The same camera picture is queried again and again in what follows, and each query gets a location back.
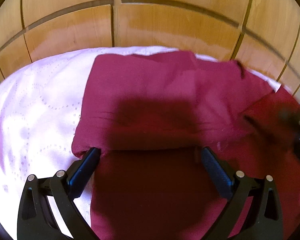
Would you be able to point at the maroon garment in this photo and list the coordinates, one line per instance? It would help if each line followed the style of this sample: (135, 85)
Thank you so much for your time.
(165, 92)

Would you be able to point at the pink bedsheet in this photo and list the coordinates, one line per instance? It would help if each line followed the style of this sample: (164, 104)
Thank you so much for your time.
(40, 105)

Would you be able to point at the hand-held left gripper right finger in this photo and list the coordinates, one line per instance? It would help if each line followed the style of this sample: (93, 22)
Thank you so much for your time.
(216, 170)

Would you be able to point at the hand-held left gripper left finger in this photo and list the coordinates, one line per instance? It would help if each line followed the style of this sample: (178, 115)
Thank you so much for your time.
(83, 170)

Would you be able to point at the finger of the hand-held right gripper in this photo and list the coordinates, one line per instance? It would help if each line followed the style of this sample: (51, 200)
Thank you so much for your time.
(265, 125)

